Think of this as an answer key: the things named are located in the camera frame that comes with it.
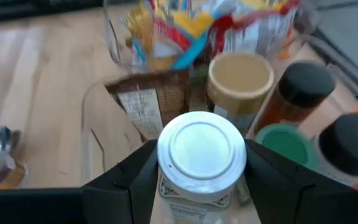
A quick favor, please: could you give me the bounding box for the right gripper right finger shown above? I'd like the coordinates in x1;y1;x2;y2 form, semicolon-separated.
243;138;358;224

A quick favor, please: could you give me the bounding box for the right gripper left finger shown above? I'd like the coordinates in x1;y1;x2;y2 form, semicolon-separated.
0;139;160;224

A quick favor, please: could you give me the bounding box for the black lid purple spice jar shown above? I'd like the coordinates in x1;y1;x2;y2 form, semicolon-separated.
311;112;358;187

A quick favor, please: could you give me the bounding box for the white lid seasoning jar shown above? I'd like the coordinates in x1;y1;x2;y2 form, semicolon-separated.
156;111;247;224

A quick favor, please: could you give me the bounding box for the black lid orange spice jar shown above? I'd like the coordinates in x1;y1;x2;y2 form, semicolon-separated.
255;60;336;134

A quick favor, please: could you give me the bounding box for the brown spice pouch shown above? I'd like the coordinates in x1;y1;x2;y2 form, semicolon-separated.
104;70;191;142

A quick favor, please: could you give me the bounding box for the tan lid spice jar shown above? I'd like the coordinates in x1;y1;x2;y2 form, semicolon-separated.
206;52;275;131

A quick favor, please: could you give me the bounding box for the yellow Maruchan ramen packet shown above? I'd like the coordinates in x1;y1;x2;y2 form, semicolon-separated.
121;0;217;71

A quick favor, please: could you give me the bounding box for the small cork glass jar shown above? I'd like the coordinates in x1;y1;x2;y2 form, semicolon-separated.
0;151;30;190

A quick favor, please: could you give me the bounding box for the clear plastic bin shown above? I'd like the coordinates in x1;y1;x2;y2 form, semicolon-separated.
103;0;319;74
79;42;358;224

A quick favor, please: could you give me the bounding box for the green lid spice jar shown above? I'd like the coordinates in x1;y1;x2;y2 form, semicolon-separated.
255;123;319;172

